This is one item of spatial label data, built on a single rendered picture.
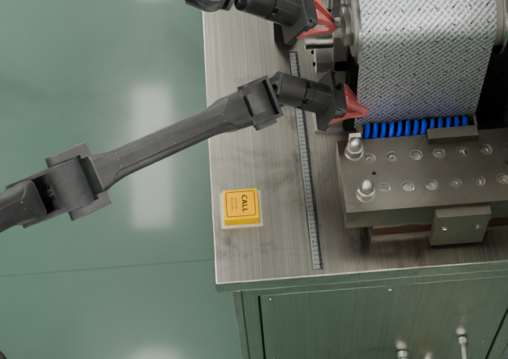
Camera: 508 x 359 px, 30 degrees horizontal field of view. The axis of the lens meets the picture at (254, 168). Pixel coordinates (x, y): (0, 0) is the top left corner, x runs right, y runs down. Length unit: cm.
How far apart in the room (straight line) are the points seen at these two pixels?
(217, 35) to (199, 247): 91
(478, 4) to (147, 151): 62
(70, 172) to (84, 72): 184
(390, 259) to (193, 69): 159
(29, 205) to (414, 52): 71
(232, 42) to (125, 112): 110
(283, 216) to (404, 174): 27
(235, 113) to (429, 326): 73
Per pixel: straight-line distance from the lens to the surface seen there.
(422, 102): 182
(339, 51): 178
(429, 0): 168
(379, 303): 197
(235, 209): 186
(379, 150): 181
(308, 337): 210
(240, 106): 165
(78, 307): 285
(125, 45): 337
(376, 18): 165
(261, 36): 215
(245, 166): 194
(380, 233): 185
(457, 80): 178
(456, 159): 182
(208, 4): 161
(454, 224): 179
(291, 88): 171
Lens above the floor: 253
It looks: 57 degrees down
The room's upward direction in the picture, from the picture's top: 5 degrees counter-clockwise
